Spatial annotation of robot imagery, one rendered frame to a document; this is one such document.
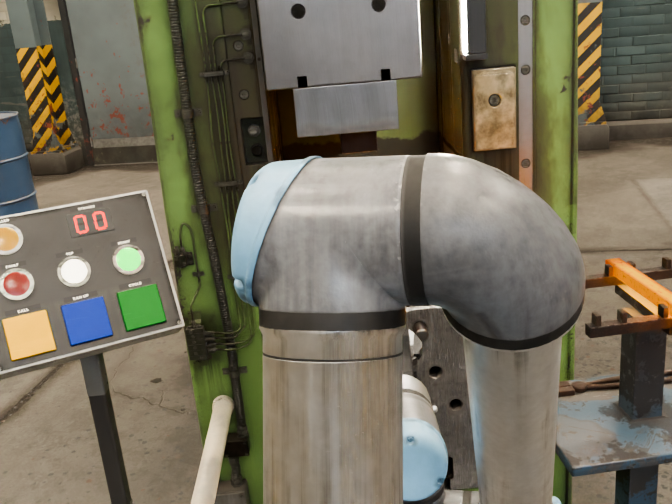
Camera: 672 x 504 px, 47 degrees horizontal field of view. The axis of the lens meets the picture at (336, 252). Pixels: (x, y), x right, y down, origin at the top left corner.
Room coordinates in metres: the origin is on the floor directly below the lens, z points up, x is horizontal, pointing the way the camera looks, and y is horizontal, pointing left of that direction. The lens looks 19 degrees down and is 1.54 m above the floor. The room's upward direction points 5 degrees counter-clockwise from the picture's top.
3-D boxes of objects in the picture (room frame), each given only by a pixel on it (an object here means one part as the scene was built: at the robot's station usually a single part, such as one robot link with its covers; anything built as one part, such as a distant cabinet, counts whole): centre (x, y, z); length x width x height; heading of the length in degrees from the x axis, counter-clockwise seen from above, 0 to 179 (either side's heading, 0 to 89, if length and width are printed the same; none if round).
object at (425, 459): (0.86, -0.07, 0.98); 0.12 x 0.09 x 0.10; 0
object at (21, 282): (1.30, 0.57, 1.09); 0.05 x 0.03 x 0.04; 90
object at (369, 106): (1.70, -0.04, 1.32); 0.42 x 0.20 x 0.10; 0
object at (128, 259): (1.38, 0.39, 1.09); 0.05 x 0.03 x 0.04; 90
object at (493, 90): (1.63, -0.36, 1.27); 0.09 x 0.02 x 0.17; 90
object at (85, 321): (1.30, 0.46, 1.01); 0.07 x 0.05 x 0.07; 115
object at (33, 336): (1.25, 0.55, 1.01); 0.07 x 0.05 x 0.07; 115
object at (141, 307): (1.34, 0.37, 1.01); 0.07 x 0.05 x 0.07; 115
